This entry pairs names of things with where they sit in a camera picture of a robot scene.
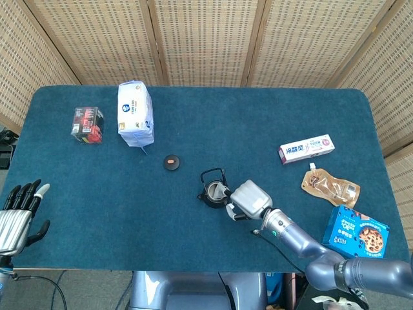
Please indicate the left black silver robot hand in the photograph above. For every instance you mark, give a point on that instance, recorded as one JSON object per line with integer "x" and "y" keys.
{"x": 13, "y": 227}

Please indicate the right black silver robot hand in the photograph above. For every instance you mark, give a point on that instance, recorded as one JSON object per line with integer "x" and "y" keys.
{"x": 251, "y": 200}

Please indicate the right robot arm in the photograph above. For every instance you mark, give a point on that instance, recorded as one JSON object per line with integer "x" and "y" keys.
{"x": 300, "y": 239}

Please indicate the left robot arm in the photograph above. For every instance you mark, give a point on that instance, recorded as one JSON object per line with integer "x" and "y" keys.
{"x": 3, "y": 274}

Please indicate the black cast iron teapot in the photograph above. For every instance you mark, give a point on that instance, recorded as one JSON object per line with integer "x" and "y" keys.
{"x": 209, "y": 201}

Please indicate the black teapot lid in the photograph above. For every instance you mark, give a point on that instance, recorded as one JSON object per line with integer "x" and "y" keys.
{"x": 171, "y": 162}

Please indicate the black floor equipment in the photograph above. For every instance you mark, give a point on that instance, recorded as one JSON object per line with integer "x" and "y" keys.
{"x": 6, "y": 155}

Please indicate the white pink toothpaste box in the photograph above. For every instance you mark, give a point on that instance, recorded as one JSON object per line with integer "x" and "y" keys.
{"x": 306, "y": 149}

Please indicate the brown spout pouch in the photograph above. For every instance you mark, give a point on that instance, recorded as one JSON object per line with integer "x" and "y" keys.
{"x": 329, "y": 187}

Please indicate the blue package under table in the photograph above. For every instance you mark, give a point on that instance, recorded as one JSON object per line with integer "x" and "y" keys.
{"x": 274, "y": 285}

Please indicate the blue felt table mat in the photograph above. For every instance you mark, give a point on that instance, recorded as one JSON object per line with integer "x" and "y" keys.
{"x": 193, "y": 122}

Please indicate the blue cookie box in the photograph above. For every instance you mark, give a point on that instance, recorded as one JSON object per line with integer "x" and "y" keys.
{"x": 351, "y": 235}

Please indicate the grey-blue robot torso base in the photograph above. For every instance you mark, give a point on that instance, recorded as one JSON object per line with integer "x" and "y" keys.
{"x": 193, "y": 290}

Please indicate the black box under table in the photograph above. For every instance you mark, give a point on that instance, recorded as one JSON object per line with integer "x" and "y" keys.
{"x": 322, "y": 298}

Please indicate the black and red box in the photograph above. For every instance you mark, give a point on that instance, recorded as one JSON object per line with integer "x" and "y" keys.
{"x": 87, "y": 124}

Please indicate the white tissue pack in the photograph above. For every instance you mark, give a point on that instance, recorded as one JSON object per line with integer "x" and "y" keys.
{"x": 134, "y": 113}

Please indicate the woven bamboo folding screen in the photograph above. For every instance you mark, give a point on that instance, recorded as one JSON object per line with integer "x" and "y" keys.
{"x": 206, "y": 42}

